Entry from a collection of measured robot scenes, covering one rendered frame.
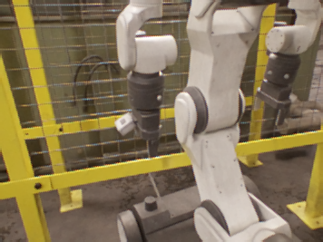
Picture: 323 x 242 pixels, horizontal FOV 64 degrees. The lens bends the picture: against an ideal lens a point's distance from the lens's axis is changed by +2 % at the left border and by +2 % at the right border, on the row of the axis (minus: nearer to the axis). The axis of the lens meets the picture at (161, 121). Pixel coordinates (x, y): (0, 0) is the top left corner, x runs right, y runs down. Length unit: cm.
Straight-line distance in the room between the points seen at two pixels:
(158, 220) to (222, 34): 66
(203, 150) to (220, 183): 10
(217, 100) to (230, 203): 30
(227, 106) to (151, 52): 29
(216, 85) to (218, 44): 11
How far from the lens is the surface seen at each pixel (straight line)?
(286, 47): 80
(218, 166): 78
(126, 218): 99
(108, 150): 179
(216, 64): 66
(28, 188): 88
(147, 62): 56
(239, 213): 81
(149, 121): 61
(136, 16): 53
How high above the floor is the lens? 86
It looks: 22 degrees down
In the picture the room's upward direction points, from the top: 3 degrees counter-clockwise
